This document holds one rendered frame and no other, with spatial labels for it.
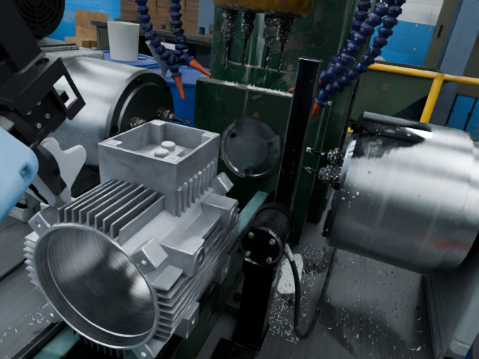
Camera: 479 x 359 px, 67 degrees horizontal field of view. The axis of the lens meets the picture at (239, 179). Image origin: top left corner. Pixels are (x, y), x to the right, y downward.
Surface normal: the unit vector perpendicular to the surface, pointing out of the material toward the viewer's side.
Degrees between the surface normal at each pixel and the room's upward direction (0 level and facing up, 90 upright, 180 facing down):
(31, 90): 90
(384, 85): 90
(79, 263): 66
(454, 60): 90
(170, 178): 90
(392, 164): 51
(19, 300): 0
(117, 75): 24
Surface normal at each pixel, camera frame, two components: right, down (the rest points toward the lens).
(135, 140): 0.93, 0.25
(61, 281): 0.90, -0.14
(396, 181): -0.26, -0.10
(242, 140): -0.36, 0.37
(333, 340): 0.11, -0.90
